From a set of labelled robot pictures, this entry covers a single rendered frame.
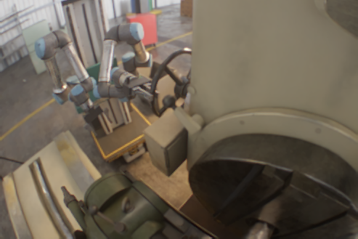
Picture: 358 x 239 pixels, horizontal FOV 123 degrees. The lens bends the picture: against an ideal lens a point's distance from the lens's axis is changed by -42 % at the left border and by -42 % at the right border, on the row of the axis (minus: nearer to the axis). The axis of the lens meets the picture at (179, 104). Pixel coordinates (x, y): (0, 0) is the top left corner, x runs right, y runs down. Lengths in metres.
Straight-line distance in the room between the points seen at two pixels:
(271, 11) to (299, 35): 0.06
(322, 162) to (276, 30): 0.24
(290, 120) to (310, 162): 0.08
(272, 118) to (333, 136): 0.13
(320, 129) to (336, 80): 0.09
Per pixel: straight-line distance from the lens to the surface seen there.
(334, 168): 0.34
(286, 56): 0.30
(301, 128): 0.33
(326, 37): 0.29
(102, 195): 0.54
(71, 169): 1.38
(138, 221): 0.51
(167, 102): 0.44
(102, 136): 2.01
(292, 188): 0.28
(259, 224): 0.50
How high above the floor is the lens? 1.77
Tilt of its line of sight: 42 degrees down
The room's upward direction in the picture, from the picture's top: 1 degrees counter-clockwise
